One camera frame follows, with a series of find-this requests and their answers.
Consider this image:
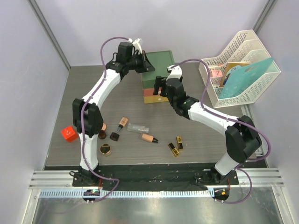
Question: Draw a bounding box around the gold black lipstick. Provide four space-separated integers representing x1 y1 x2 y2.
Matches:
176 136 184 151
168 143 180 157

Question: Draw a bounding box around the pink round compact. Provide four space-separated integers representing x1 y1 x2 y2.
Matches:
102 123 107 131

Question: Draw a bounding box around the gold black lipstick left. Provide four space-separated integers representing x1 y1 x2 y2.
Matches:
168 143 180 157

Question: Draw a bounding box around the cream perforated file organizer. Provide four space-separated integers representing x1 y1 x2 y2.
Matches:
199 30 281 108

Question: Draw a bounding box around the brown illustrated book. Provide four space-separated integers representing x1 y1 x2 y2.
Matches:
220 62 250 87

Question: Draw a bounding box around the teal plastic folder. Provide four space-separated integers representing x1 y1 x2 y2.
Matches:
219 57 274 99

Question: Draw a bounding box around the amber small jar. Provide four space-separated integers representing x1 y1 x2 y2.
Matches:
98 130 107 140

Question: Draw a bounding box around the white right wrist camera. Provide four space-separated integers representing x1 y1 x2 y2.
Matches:
167 65 182 79

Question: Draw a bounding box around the gold black lipstick right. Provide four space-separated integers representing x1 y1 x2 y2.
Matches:
176 136 184 151

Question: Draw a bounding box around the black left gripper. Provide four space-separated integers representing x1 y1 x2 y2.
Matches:
127 50 155 74

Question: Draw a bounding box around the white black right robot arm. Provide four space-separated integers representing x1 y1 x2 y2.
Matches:
154 76 262 184

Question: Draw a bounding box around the peach foundation bottle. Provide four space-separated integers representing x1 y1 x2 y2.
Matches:
117 117 128 133

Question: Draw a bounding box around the peach foundation bottle capped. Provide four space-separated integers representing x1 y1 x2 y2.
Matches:
141 133 158 143

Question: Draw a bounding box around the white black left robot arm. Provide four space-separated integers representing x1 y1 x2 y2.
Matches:
70 38 155 187

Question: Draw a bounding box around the pink sticky note pad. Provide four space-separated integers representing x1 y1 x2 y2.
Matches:
210 70 223 77

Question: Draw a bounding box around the green drawer cabinet shell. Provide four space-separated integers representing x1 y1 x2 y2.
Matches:
141 50 175 89

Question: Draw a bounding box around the gold round compact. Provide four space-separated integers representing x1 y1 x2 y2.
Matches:
100 144 112 156

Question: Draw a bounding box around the red cube block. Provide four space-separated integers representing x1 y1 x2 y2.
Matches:
61 126 78 142

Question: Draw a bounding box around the red drawer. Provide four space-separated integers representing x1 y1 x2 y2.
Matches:
143 88 154 97

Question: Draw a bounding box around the black square bottle cap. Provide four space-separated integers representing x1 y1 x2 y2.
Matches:
109 132 120 141

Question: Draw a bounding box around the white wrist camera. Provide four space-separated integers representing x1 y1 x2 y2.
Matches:
167 65 182 79
127 38 143 54

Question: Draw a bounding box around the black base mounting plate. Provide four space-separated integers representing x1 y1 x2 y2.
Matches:
72 169 239 187

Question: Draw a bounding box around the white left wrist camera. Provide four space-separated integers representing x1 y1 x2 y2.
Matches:
127 38 143 54

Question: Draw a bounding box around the aluminium front rail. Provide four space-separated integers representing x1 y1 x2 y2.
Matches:
29 168 284 199

